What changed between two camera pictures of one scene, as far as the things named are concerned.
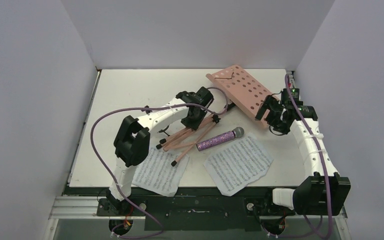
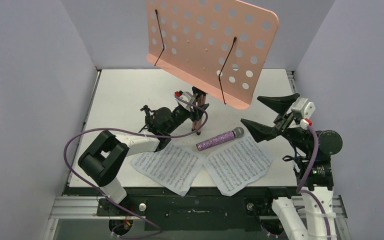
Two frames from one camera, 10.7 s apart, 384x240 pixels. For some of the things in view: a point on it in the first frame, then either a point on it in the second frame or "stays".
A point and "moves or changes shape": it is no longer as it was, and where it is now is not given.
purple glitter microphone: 237,132 stays
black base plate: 194,208 stays
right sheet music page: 246,161 stays
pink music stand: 240,89 moves or changes shape
